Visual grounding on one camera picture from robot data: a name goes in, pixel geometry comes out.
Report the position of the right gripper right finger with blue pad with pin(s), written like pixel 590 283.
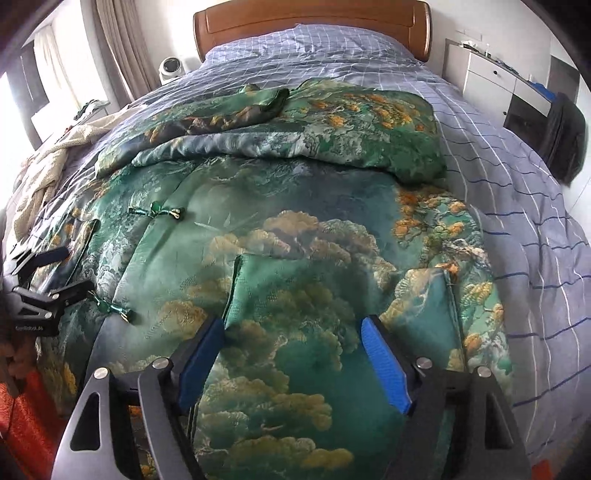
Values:
pixel 485 442

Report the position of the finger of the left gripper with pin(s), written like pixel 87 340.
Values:
pixel 69 292
pixel 27 262

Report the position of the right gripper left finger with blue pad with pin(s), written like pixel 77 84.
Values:
pixel 98 441

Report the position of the green landscape print silk jacket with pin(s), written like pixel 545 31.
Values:
pixel 291 214

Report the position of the cream knitted blanket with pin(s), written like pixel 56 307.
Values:
pixel 43 172

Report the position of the orange fuzzy cloth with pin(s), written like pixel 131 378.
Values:
pixel 31 427

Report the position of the blue checked duvet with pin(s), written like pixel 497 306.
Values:
pixel 539 255

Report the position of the beige curtain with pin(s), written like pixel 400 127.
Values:
pixel 121 28

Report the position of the white round fan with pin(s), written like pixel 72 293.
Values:
pixel 170 69

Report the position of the black chair with jacket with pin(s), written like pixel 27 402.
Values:
pixel 563 145

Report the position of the white desk with drawers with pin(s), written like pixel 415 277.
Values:
pixel 503 96

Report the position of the brown wooden headboard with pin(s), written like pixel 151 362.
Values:
pixel 408 22

